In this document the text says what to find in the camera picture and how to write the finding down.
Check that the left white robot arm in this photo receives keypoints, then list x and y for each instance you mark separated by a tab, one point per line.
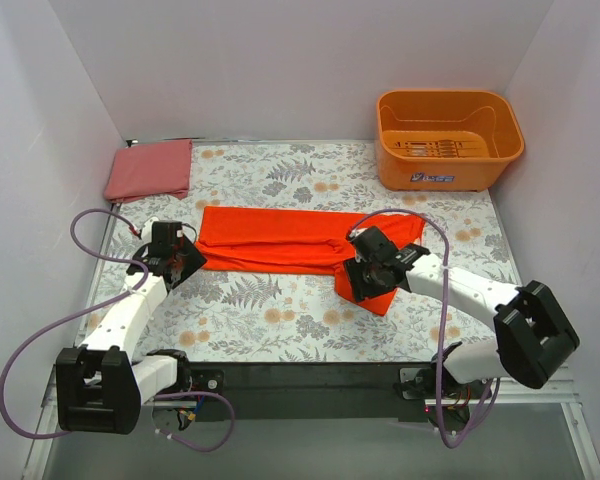
100	388

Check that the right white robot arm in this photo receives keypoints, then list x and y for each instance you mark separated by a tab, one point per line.
533	336

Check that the folded pink t shirt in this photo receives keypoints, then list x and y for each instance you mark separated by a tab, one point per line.
151	169

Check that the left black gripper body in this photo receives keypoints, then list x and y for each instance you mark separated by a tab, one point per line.
189	262

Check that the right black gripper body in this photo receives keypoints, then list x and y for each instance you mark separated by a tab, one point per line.
355	281

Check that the floral table mat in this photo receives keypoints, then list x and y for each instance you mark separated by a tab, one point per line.
245	317

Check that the orange plastic basket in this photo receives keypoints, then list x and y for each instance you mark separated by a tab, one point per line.
444	140

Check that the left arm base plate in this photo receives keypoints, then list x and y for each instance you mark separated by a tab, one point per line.
200	387

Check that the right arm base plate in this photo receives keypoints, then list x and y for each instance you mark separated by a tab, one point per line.
420	383

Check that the orange t shirt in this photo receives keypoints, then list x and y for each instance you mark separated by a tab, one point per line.
279	241

